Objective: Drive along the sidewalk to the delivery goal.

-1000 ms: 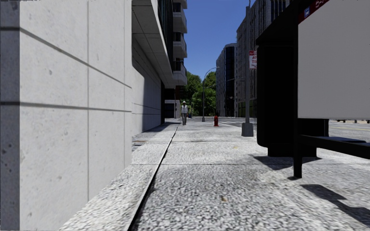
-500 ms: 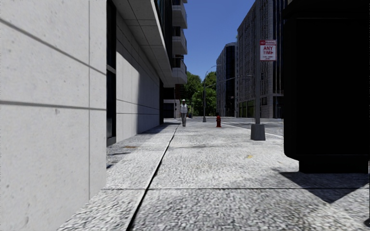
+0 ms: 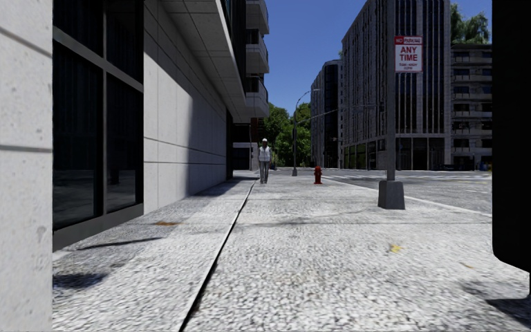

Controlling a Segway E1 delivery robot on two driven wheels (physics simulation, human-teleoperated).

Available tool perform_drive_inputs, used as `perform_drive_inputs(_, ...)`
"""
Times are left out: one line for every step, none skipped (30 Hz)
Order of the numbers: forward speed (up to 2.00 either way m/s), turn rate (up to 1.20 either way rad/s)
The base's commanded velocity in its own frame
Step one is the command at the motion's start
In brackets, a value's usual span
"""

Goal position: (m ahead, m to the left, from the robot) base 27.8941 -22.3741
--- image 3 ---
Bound tree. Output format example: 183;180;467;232
449;2;492;45

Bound pale concrete building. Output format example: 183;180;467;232
0;0;270;332

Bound grey office tower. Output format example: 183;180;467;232
341;0;452;171

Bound person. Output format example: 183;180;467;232
257;138;273;185

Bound sign on a post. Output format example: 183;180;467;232
377;0;424;210

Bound grey street lamp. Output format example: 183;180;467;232
291;88;322;177

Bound pale balcony building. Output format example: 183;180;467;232
450;43;493;172

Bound dark glass tower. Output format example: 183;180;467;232
310;59;344;169

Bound trees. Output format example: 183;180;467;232
263;102;313;168

